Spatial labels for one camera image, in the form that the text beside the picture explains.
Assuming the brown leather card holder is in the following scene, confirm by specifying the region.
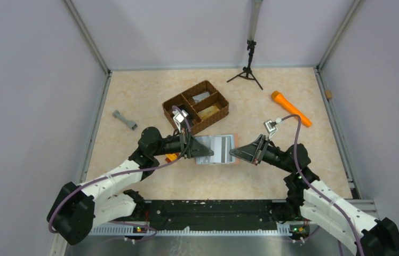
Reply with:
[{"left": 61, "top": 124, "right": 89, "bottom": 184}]
[{"left": 195, "top": 134, "right": 239, "bottom": 165}]

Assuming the grey credit card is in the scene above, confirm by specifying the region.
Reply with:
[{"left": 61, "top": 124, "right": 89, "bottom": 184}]
[{"left": 214, "top": 134, "right": 236, "bottom": 164}]

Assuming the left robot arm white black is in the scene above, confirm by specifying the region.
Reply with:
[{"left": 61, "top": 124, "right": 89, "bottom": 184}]
[{"left": 46, "top": 126, "right": 214, "bottom": 245}]

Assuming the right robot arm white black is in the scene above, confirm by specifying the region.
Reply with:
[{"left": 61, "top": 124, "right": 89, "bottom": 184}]
[{"left": 230, "top": 135, "right": 399, "bottom": 255}]

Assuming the gold card in basket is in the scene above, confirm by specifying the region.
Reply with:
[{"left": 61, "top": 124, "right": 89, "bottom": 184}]
[{"left": 198, "top": 105, "right": 220, "bottom": 120}]

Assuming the silver card in basket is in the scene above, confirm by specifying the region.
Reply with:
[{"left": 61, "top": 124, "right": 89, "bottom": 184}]
[{"left": 192, "top": 91, "right": 211, "bottom": 103}]

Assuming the black object in basket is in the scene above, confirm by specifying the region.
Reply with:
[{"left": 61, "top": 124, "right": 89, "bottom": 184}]
[{"left": 172, "top": 106, "right": 193, "bottom": 132}]

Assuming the yellow red toy car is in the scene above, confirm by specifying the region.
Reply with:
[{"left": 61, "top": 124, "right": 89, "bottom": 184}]
[{"left": 165, "top": 153, "right": 179, "bottom": 163}]

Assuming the brown wicker divided basket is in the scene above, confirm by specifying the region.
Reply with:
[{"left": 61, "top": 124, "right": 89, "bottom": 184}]
[{"left": 162, "top": 80, "right": 229, "bottom": 134}]

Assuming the orange flashlight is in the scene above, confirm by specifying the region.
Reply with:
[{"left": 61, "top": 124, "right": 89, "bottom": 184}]
[{"left": 271, "top": 91, "right": 312, "bottom": 127}]

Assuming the black mini tripod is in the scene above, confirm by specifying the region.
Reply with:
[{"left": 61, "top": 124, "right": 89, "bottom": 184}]
[{"left": 226, "top": 40, "right": 263, "bottom": 90}]

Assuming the grey plastic connector piece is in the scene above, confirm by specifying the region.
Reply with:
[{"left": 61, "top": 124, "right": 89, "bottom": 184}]
[{"left": 112, "top": 110, "right": 138, "bottom": 131}]

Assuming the small tan block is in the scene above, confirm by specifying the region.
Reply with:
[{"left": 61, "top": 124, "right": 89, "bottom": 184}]
[{"left": 324, "top": 90, "right": 333, "bottom": 100}]

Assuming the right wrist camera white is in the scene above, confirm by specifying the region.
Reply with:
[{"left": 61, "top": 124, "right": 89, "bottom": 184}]
[{"left": 263, "top": 119, "right": 278, "bottom": 140}]

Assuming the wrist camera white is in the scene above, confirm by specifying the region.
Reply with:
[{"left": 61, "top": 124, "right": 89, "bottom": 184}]
[
  {"left": 263, "top": 119, "right": 278, "bottom": 140},
  {"left": 172, "top": 109, "right": 190, "bottom": 132}
]

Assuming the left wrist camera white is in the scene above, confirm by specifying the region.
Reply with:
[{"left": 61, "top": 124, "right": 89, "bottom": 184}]
[{"left": 172, "top": 109, "right": 190, "bottom": 132}]

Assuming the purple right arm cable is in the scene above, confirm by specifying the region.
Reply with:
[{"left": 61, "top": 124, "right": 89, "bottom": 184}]
[{"left": 277, "top": 114, "right": 366, "bottom": 256}]

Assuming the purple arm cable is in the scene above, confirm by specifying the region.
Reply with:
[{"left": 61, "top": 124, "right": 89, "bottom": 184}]
[
  {"left": 277, "top": 114, "right": 366, "bottom": 256},
  {"left": 47, "top": 105, "right": 193, "bottom": 244}
]

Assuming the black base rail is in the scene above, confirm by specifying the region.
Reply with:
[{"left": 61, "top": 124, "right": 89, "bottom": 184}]
[{"left": 117, "top": 199, "right": 313, "bottom": 237}]

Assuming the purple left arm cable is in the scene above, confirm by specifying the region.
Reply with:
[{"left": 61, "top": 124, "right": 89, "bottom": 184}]
[{"left": 47, "top": 105, "right": 193, "bottom": 244}]

